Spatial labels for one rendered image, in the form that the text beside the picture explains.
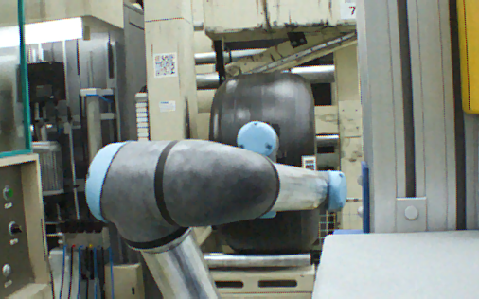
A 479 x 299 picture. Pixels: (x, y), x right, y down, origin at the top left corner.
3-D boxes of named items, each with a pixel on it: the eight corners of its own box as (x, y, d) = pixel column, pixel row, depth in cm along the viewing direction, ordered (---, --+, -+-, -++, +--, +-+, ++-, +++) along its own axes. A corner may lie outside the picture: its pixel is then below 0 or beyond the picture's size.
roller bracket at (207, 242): (188, 281, 154) (186, 250, 153) (213, 247, 193) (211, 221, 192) (200, 281, 153) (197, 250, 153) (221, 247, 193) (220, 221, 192)
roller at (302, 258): (198, 254, 157) (201, 252, 161) (198, 268, 157) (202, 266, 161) (313, 252, 152) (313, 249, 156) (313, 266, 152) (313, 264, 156)
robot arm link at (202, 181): (243, 131, 59) (349, 162, 103) (164, 134, 64) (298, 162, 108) (241, 233, 58) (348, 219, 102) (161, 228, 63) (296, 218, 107)
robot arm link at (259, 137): (235, 163, 102) (235, 119, 103) (242, 164, 113) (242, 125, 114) (274, 163, 101) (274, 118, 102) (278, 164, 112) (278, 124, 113)
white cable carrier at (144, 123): (145, 239, 168) (135, 93, 165) (150, 236, 173) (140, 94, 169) (158, 239, 167) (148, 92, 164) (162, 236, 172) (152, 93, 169)
